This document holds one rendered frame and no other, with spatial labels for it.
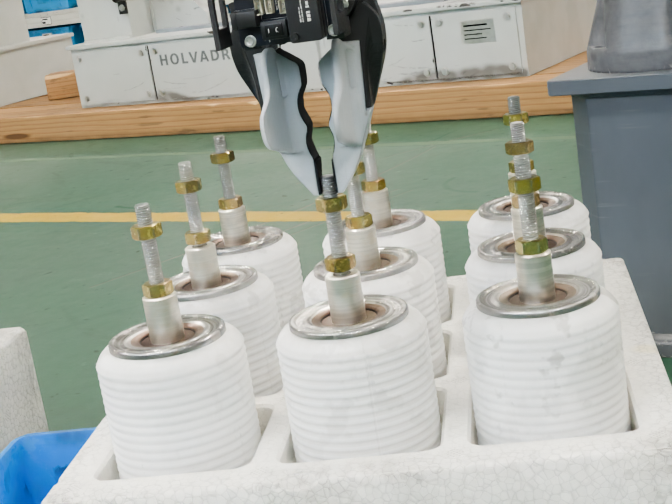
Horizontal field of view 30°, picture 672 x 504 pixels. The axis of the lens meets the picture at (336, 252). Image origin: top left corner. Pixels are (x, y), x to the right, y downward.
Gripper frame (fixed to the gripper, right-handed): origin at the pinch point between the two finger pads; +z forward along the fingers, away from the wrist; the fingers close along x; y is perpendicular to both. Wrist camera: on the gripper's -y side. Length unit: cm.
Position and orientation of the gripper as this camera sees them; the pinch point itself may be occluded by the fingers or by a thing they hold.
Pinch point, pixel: (328, 169)
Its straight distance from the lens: 77.0
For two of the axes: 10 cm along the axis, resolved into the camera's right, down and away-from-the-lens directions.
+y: -2.1, 2.8, -9.4
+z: 1.5, 9.6, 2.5
